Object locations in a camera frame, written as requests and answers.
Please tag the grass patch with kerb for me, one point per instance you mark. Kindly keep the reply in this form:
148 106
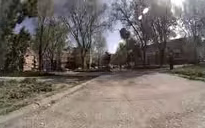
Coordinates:
20 91

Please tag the long low building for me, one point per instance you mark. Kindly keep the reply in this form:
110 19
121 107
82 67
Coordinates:
163 51

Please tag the person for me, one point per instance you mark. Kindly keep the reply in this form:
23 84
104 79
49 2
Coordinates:
171 60

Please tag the pale dirt path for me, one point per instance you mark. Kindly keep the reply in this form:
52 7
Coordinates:
130 100

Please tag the red brick building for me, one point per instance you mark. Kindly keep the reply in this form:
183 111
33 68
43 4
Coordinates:
29 60

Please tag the row of trees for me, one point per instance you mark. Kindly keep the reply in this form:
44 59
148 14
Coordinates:
86 36

